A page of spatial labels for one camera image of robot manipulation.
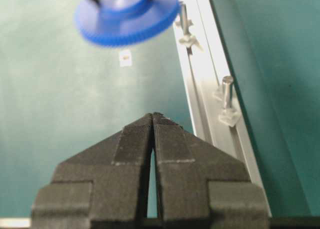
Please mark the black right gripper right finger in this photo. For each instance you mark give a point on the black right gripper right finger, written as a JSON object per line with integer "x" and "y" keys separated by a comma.
{"x": 202, "y": 187}

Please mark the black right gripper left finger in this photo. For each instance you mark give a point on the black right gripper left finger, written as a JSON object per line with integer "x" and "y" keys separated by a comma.
{"x": 103, "y": 187}

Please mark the large blue plastic gear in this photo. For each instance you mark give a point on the large blue plastic gear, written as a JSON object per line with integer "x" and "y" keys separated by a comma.
{"x": 118, "y": 23}

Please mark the steel shaft with gear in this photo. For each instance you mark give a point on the steel shaft with gear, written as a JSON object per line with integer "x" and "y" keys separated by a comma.
{"x": 227, "y": 89}

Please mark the bare steel shaft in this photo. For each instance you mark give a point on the bare steel shaft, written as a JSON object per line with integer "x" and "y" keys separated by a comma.
{"x": 183, "y": 17}

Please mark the green table mat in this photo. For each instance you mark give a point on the green table mat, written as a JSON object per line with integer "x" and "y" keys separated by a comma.
{"x": 60, "y": 94}

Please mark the small white paper marker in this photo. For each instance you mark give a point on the small white paper marker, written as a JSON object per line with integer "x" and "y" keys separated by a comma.
{"x": 125, "y": 58}

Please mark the translucent plastic bracket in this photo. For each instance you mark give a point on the translucent plastic bracket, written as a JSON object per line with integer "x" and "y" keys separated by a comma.
{"x": 189, "y": 41}
{"x": 180, "y": 23}
{"x": 229, "y": 117}

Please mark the aluminium extrusion rail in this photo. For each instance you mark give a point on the aluminium extrusion rail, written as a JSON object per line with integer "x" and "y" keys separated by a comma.
{"x": 203, "y": 72}

